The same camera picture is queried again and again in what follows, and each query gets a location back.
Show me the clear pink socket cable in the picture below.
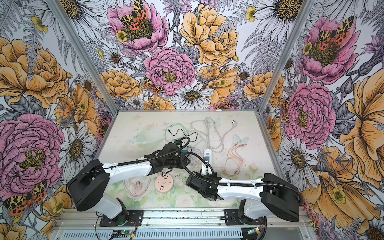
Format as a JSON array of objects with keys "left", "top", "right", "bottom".
[{"left": 122, "top": 175, "right": 152, "bottom": 199}]

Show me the teal green charger plug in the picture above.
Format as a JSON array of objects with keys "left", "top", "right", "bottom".
[{"left": 181, "top": 147, "right": 189, "bottom": 154}]

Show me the pink charger cable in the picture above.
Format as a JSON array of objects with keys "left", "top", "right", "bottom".
[{"left": 221, "top": 142, "right": 248, "bottom": 178}]

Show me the round pink power socket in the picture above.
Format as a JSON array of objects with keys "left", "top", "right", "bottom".
[{"left": 155, "top": 174, "right": 174, "bottom": 194}]

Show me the white blue power strip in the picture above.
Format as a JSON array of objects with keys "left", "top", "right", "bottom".
[{"left": 201, "top": 149, "right": 213, "bottom": 176}]

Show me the black thin cable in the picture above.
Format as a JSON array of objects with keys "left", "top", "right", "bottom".
[{"left": 166, "top": 128, "right": 199, "bottom": 143}]

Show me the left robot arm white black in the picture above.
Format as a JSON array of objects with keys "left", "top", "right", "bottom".
[{"left": 67, "top": 142, "right": 189, "bottom": 220}]

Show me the green thin cable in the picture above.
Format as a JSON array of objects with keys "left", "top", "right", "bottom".
[{"left": 163, "top": 122, "right": 191, "bottom": 145}]

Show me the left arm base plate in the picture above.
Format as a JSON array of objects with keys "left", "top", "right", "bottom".
[{"left": 100, "top": 210, "right": 145, "bottom": 227}]

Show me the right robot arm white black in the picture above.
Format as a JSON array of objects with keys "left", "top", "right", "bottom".
[{"left": 186, "top": 173, "right": 304, "bottom": 223}]

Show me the white power strip cable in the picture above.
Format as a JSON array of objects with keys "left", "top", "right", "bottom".
[{"left": 190, "top": 116, "right": 238, "bottom": 154}]

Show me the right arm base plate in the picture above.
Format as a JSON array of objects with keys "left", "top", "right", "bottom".
[{"left": 221, "top": 209, "right": 266, "bottom": 226}]

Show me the aluminium front rail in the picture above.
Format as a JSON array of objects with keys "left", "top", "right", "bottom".
[{"left": 51, "top": 208, "right": 316, "bottom": 240}]

